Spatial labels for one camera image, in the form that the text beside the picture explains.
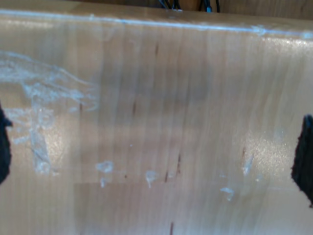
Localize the tangled black floor cables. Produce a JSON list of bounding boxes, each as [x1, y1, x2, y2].
[[156, 0, 221, 12]]

